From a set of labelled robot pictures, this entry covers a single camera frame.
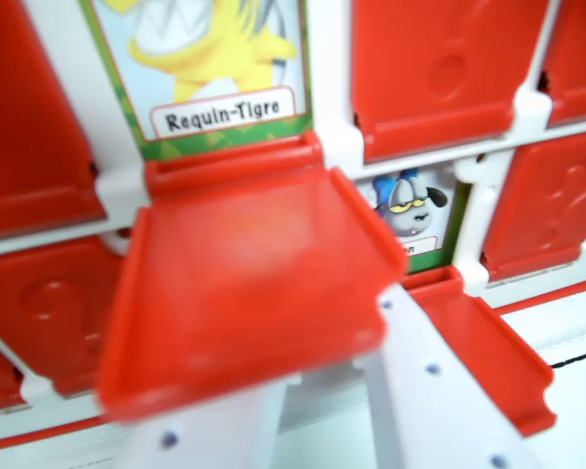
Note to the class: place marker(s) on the folded-out red flap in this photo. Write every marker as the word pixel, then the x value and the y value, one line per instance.
pixel 483 352
pixel 254 293

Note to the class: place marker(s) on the white table mat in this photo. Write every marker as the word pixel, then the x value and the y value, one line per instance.
pixel 561 327

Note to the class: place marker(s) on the grey sheep picture card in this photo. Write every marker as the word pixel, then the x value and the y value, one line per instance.
pixel 420 215

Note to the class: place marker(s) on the red and white game board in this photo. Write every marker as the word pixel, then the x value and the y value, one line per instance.
pixel 332 132

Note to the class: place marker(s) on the Requin-Tigre picture card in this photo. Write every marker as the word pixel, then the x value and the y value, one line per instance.
pixel 210 58

